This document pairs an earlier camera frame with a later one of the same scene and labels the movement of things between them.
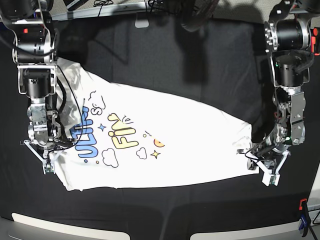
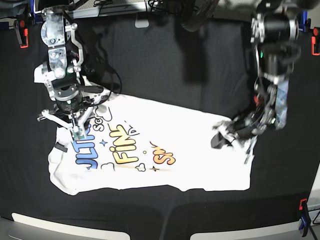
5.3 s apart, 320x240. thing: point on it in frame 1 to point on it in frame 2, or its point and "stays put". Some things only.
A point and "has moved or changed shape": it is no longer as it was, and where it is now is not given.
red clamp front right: x=305 y=220 stays put
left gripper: x=46 y=137 to x=73 y=109
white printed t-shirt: x=115 y=137 has moved or changed shape
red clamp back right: x=313 y=42 stays put
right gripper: x=269 y=156 to x=242 y=126
